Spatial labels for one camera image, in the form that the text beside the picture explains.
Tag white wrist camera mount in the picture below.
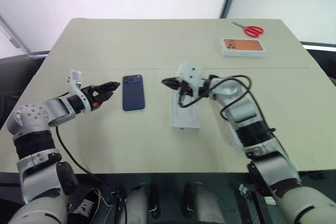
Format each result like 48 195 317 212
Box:
176 61 205 97
66 69 92 115

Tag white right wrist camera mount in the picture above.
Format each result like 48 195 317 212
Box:
176 61 205 97

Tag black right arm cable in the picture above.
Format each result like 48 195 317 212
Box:
177 74 277 133

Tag black and white sneaker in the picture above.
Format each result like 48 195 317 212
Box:
71 188 102 216

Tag silver black robot left thigh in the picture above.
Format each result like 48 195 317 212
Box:
123 182 160 224

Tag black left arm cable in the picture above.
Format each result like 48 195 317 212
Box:
55 125 128 224

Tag red handled scissors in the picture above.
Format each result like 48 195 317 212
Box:
231 21 264 38

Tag white lid orange phone print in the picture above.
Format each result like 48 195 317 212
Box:
219 38 266 58

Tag black side furniture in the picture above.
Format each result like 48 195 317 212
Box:
0 50 50 130

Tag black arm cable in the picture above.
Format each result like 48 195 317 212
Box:
177 74 277 133
55 125 128 224

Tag silver black robot thigh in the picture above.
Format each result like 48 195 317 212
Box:
183 182 227 224
123 182 160 224

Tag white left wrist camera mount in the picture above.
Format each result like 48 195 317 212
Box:
66 69 92 115

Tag silver black robot right thigh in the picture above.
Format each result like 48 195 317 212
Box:
183 182 227 224

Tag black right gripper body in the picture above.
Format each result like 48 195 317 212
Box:
177 79 192 105

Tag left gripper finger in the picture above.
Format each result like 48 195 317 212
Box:
96 81 122 93
97 92 114 104

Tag dark bench with white strip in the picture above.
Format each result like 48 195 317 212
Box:
299 40 336 86

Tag grey metal bar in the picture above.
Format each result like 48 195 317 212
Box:
0 14 31 55

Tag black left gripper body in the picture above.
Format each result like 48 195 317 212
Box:
83 85 102 112

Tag white phone box base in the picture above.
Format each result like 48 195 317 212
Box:
171 87 202 132

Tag metal caster bracket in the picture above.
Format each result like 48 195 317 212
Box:
238 183 254 197

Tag dark blue smartphone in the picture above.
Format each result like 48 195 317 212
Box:
122 74 146 112

